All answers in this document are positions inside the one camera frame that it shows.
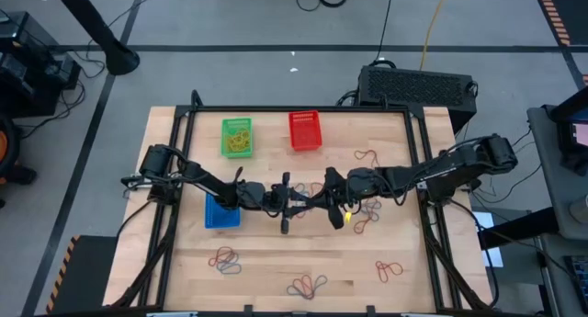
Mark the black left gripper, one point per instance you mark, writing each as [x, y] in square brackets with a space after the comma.
[257, 200]

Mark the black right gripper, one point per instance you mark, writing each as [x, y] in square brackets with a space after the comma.
[365, 184]

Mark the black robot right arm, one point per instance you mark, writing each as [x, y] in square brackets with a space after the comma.
[436, 174]

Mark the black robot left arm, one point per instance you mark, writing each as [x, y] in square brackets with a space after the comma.
[211, 184]

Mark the blue plastic basket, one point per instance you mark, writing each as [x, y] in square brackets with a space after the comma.
[220, 218]

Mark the red plastic basket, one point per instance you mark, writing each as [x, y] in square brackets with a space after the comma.
[305, 138]

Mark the green plastic basket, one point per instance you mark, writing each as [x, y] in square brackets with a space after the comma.
[225, 124]

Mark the black computer case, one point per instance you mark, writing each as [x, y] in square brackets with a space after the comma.
[413, 85]

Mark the black desk beam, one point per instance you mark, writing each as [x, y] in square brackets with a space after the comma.
[519, 227]

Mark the black hazard-striped floor mat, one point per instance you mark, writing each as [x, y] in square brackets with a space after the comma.
[569, 14]
[87, 271]

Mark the grey desk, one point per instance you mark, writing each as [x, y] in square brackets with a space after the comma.
[546, 170]

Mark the black pole stand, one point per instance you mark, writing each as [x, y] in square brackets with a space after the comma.
[119, 57]

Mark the black monitor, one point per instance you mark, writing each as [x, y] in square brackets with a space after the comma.
[567, 124]

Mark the black keyboard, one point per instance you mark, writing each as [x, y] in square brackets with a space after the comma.
[579, 280]

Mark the black and orange wheel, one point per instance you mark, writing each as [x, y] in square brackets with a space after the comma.
[11, 142]

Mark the black equipment cart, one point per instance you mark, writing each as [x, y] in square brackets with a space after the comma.
[27, 69]

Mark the black table frame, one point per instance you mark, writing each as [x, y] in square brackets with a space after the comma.
[298, 109]

